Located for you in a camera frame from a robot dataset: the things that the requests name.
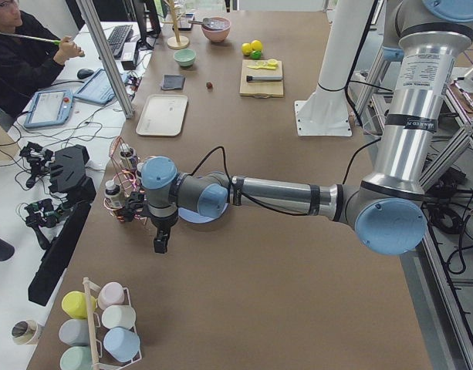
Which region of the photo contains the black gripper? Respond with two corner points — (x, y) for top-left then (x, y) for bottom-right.
(150, 214), (178, 253)

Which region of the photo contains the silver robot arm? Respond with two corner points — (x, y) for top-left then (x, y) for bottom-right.
(141, 1), (473, 255)

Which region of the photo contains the tea bottle near front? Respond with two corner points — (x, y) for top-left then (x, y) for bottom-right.
(104, 180), (126, 209)

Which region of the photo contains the tea bottle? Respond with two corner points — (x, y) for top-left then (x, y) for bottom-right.
(135, 162), (144, 189)
(120, 143), (138, 170)
(104, 180), (126, 209)

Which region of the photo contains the pink cup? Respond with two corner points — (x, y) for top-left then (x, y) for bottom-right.
(97, 281), (124, 310)

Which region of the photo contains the tea bottle middle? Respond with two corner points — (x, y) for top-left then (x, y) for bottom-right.
(135, 162), (144, 189)

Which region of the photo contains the white cup rack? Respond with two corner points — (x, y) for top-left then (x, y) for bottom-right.
(83, 277), (143, 370)

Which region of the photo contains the white cup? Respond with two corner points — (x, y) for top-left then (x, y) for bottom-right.
(101, 305), (137, 330)

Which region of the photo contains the tea bottle far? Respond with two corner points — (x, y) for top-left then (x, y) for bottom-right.
(120, 143), (138, 170)

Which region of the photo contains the yellow cup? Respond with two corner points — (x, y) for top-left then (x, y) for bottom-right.
(61, 291), (87, 319)

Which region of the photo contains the blue cup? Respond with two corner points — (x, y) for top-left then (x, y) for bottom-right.
(103, 327), (140, 362)

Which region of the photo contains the cream rabbit tray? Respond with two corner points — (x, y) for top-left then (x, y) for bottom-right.
(136, 94), (188, 137)

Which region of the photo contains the grey cup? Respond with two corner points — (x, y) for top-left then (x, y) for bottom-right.
(59, 319), (90, 346)

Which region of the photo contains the mint cup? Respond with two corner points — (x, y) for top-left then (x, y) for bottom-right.
(59, 346), (93, 370)

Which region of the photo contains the grey folded cloth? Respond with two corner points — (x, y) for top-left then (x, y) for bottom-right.
(160, 74), (185, 91)

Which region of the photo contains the teach pendant far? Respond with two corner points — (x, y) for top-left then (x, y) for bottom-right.
(73, 69), (116, 106)

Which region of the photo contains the teach pendant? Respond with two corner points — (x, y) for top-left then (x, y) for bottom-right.
(73, 69), (116, 106)
(24, 89), (73, 129)

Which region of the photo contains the paper cup with metal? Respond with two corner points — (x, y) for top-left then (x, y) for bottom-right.
(11, 320), (43, 345)

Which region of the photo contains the teach pendant near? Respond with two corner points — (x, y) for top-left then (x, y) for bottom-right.
(24, 89), (73, 129)

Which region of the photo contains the steel muddler black tip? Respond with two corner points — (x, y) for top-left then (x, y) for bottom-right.
(245, 75), (283, 83)

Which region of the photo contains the green bowl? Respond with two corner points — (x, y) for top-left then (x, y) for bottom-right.
(174, 49), (197, 67)

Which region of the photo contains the black computer mouse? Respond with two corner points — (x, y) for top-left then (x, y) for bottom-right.
(76, 69), (95, 79)

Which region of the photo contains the wooden cutting board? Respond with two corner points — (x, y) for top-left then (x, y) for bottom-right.
(239, 59), (284, 98)

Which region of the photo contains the wooden cup tree stand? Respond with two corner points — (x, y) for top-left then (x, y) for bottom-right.
(163, 0), (190, 50)

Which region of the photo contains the yellow plastic knife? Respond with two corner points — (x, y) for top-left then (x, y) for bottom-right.
(246, 64), (278, 70)

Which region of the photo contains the green lime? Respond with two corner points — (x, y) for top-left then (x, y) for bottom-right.
(250, 50), (262, 60)

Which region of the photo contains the black keyboard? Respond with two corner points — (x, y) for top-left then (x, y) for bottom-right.
(107, 25), (133, 59)

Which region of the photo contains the whole yellow lemon one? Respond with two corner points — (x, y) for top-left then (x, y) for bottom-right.
(241, 42), (253, 56)

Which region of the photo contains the pink ice bowl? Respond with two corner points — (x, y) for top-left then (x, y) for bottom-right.
(201, 17), (231, 43)

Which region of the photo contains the whole yellow lemon two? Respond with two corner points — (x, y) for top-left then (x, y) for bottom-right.
(250, 39), (263, 52)

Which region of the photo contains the steel ice scoop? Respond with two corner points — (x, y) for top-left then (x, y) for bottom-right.
(188, 17), (227, 30)

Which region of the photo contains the seated person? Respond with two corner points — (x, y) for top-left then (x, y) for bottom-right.
(0, 1), (85, 119)

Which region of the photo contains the copper wire bottle rack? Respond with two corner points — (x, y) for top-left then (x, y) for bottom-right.
(103, 136), (148, 226)

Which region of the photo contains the white camera post base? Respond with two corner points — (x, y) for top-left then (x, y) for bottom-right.
(295, 0), (377, 137)

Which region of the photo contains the aluminium frame post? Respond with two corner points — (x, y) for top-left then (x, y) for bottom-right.
(76, 0), (134, 119)

